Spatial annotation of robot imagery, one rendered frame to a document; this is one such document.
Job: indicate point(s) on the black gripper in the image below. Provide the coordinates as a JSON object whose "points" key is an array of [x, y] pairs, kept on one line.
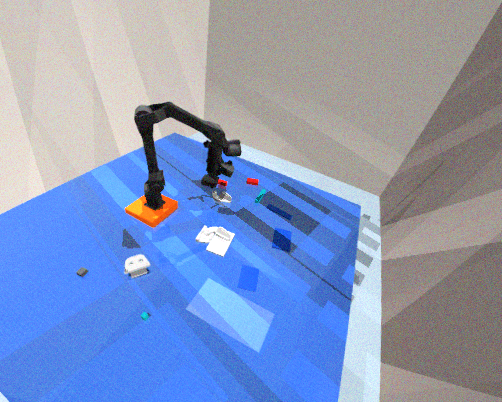
{"points": [[211, 178]]}

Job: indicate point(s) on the cyan flat bar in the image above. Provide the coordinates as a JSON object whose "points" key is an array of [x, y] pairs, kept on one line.
{"points": [[260, 196]]}

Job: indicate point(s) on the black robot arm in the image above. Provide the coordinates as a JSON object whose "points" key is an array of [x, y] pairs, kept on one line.
{"points": [[147, 115]]}

